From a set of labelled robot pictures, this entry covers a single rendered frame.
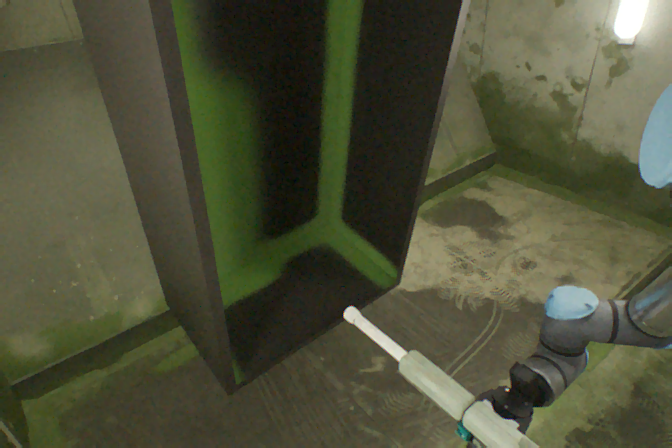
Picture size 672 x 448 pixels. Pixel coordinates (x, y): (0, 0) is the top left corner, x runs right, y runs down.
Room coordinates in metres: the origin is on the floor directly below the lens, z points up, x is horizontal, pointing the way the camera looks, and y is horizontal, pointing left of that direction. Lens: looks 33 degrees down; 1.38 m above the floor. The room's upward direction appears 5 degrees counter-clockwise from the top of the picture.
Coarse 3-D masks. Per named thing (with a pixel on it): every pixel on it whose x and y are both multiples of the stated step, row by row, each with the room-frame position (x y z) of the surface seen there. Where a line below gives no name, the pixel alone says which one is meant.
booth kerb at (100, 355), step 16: (480, 160) 2.49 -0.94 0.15; (448, 176) 2.32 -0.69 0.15; (464, 176) 2.41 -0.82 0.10; (432, 192) 2.25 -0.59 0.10; (144, 320) 1.30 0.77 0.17; (160, 320) 1.33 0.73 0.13; (176, 320) 1.36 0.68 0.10; (112, 336) 1.23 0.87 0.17; (128, 336) 1.26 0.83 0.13; (144, 336) 1.28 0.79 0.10; (80, 352) 1.16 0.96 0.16; (96, 352) 1.19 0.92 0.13; (112, 352) 1.21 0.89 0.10; (48, 368) 1.10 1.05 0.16; (64, 368) 1.13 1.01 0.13; (80, 368) 1.15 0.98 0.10; (96, 368) 1.17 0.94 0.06; (16, 384) 1.05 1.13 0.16; (32, 384) 1.07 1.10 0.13; (48, 384) 1.09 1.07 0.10; (64, 384) 1.11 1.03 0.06
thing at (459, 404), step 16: (352, 320) 0.71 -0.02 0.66; (384, 336) 0.65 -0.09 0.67; (400, 352) 0.61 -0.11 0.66; (416, 352) 0.60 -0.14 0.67; (400, 368) 0.58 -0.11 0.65; (416, 368) 0.56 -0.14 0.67; (432, 368) 0.56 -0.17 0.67; (416, 384) 0.55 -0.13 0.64; (432, 384) 0.53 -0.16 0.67; (448, 384) 0.52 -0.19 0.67; (432, 400) 0.52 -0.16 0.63; (448, 400) 0.49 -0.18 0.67; (464, 400) 0.49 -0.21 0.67; (464, 416) 0.46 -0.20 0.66; (480, 416) 0.45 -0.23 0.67; (496, 416) 0.45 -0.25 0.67; (480, 432) 0.43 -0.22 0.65; (496, 432) 0.42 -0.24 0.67; (512, 432) 0.42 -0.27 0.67
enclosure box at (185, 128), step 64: (128, 0) 0.61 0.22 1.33; (192, 0) 0.97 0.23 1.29; (256, 0) 1.06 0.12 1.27; (320, 0) 1.16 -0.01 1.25; (384, 0) 1.10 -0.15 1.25; (448, 0) 0.96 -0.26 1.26; (128, 64) 0.68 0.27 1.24; (192, 64) 0.97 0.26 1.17; (256, 64) 1.07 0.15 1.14; (320, 64) 1.19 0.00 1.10; (384, 64) 1.10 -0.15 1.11; (448, 64) 0.93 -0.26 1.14; (128, 128) 0.78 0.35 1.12; (192, 128) 0.59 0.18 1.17; (256, 128) 1.09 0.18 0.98; (320, 128) 1.23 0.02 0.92; (384, 128) 1.11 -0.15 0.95; (192, 192) 0.60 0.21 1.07; (256, 192) 1.11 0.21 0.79; (320, 192) 1.27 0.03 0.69; (384, 192) 1.11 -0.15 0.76; (192, 256) 0.65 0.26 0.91; (256, 256) 1.15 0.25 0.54; (320, 256) 1.17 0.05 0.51; (384, 256) 1.11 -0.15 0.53; (192, 320) 0.78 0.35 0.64; (256, 320) 0.91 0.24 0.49; (320, 320) 0.92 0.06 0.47
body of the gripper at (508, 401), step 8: (544, 384) 0.55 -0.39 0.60; (496, 392) 0.54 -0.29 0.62; (504, 392) 0.54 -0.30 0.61; (512, 392) 0.54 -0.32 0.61; (520, 392) 0.53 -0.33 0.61; (544, 392) 0.54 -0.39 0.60; (496, 400) 0.52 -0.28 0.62; (504, 400) 0.52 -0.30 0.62; (512, 400) 0.52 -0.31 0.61; (520, 400) 0.52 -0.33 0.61; (528, 400) 0.52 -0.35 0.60; (536, 400) 0.55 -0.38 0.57; (544, 400) 0.54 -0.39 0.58; (496, 408) 0.51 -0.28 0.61; (504, 408) 0.50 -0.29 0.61; (512, 408) 0.50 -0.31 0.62; (520, 408) 0.50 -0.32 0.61; (528, 408) 0.50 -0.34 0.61; (504, 416) 0.50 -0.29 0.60; (512, 416) 0.49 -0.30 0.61; (520, 416) 0.48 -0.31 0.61
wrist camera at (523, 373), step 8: (512, 368) 0.53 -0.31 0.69; (520, 368) 0.53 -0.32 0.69; (528, 368) 0.53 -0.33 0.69; (512, 376) 0.53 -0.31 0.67; (520, 376) 0.51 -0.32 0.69; (528, 376) 0.51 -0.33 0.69; (536, 376) 0.51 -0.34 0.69; (512, 384) 0.55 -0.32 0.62; (520, 384) 0.51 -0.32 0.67; (528, 384) 0.50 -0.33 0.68; (536, 384) 0.51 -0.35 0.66; (528, 392) 0.51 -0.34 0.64; (536, 392) 0.53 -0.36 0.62
